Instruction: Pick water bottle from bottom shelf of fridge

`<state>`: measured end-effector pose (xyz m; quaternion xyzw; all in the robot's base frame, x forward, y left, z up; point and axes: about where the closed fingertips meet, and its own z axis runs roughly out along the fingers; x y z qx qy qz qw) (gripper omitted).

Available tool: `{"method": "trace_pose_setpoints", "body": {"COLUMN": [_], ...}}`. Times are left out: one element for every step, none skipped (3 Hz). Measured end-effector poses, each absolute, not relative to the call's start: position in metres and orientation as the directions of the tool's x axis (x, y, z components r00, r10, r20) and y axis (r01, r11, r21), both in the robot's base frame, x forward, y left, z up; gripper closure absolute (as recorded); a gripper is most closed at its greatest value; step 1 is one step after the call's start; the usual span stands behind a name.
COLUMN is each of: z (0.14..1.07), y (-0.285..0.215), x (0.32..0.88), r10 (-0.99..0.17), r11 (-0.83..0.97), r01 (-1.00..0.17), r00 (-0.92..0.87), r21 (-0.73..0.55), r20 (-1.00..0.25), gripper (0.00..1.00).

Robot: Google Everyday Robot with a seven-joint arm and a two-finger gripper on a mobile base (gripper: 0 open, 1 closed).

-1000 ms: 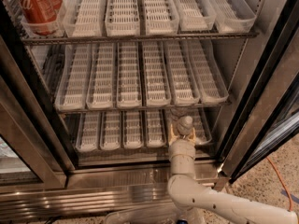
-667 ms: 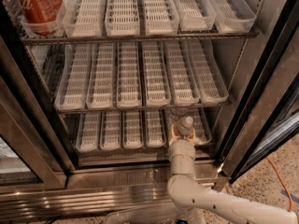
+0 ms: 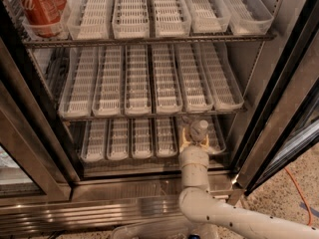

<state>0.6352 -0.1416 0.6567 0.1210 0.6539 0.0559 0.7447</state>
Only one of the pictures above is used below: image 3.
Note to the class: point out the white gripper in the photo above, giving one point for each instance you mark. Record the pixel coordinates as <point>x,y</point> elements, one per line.
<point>193,155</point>

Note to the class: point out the clear water bottle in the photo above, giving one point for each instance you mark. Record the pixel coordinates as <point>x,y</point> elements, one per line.
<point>198,130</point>
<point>186,119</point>

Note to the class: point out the wire shelf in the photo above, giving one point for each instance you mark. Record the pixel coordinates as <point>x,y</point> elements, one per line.
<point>44,44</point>
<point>129,166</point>
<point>155,115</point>

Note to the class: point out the clear plastic bin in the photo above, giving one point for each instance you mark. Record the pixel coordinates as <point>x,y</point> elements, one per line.
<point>166,228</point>

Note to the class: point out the middle wire shelf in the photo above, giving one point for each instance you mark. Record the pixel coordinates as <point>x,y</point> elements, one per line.
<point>155,115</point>

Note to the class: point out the red cola bottle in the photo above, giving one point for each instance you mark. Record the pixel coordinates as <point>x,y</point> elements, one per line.
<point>43,12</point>

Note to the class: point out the open fridge glass door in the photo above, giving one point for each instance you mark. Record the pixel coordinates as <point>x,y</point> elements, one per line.
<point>279,79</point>

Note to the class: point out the stainless steel display fridge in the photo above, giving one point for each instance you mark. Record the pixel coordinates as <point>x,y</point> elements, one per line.
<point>41,189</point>

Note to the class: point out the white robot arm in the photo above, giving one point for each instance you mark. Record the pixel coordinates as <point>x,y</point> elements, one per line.
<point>197,205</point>

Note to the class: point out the top wire shelf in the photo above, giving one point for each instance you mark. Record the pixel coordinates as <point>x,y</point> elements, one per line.
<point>44,44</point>

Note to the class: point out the bottom wire shelf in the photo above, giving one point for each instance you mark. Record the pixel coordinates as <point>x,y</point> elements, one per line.
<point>129,166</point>

